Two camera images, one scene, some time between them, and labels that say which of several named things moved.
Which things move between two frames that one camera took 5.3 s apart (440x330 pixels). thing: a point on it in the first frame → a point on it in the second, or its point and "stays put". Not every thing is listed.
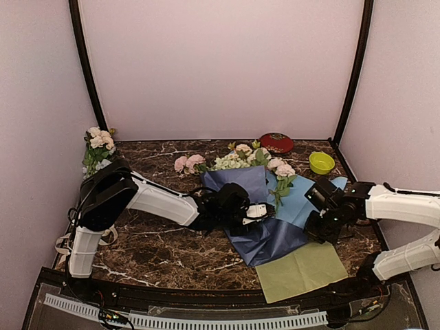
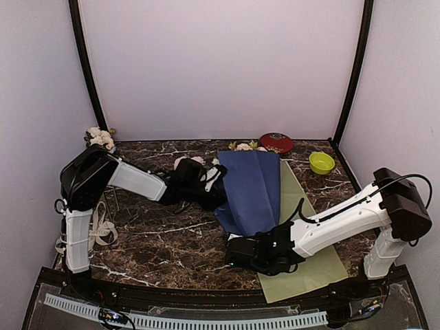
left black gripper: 236,232 → 211,203
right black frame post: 364,40 stays put
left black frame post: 73,5 stays put
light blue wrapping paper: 288,195 → 253,204
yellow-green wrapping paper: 300,272 stays put
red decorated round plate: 277,142 stays put
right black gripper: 311,229 → 261,236
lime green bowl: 321,163 stays put
